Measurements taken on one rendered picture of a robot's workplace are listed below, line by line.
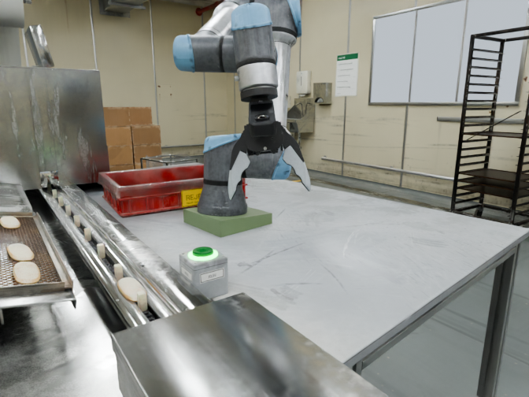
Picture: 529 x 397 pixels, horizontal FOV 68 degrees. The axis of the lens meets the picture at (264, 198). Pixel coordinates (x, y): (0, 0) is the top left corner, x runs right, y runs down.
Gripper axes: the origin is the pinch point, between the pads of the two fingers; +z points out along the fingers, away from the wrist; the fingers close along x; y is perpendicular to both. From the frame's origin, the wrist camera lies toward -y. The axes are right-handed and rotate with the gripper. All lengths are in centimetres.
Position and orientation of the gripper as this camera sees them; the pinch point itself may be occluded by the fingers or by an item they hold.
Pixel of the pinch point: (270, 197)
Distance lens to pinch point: 73.1
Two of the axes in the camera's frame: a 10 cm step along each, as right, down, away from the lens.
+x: -9.9, 1.1, 0.0
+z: 1.1, 9.9, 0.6
